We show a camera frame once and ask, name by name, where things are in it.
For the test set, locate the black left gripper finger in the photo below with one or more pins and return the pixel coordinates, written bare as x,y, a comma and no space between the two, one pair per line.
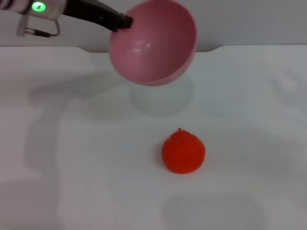
126,22

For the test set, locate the orange toy fruit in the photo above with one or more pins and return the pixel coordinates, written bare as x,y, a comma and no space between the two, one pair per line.
183,153

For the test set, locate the pink plastic bowl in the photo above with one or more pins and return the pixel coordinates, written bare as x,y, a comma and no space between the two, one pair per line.
153,52

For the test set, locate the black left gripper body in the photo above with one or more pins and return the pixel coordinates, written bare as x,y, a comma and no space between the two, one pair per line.
93,12

